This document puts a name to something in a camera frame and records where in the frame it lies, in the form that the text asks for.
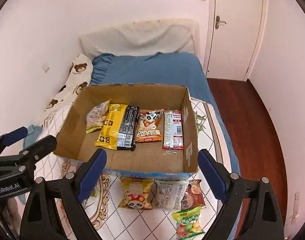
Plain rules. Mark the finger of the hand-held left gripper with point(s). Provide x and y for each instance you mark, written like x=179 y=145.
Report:
x=42 y=145
x=15 y=136

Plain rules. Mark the pale yellow snack packet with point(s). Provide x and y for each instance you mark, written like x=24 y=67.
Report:
x=96 y=117

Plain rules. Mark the white snack packet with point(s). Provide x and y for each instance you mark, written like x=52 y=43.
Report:
x=167 y=195

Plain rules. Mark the white door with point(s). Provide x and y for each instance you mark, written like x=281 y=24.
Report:
x=235 y=42

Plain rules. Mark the bear print pillow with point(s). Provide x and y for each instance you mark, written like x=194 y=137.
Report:
x=77 y=75

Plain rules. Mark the floral quilted mattress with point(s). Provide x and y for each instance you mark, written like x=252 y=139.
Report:
x=142 y=226

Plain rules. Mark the yellow mushroom snack packet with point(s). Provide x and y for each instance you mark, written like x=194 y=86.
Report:
x=135 y=195

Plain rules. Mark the orange panda snack packet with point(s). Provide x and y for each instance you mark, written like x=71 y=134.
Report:
x=148 y=130

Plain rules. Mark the brown snack packet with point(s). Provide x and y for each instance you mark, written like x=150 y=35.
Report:
x=195 y=195

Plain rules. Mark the green candy packet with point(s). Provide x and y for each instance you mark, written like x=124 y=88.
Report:
x=188 y=220

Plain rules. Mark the cardboard box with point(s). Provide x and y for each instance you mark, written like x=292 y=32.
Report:
x=142 y=155

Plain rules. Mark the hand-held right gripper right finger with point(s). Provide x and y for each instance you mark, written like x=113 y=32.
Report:
x=212 y=177

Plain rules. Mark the red and green snack packet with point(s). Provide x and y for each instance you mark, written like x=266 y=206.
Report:
x=173 y=130

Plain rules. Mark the yellow and black snack packet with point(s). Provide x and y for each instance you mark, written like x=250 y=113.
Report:
x=115 y=127

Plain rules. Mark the blue bed sheet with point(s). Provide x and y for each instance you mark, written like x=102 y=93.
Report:
x=155 y=70

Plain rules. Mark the white pillow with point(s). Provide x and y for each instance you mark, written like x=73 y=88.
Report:
x=142 y=37

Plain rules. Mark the light blue cloth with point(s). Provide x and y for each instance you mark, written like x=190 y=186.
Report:
x=32 y=133

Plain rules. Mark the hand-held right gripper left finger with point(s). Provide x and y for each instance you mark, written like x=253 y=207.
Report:
x=92 y=177

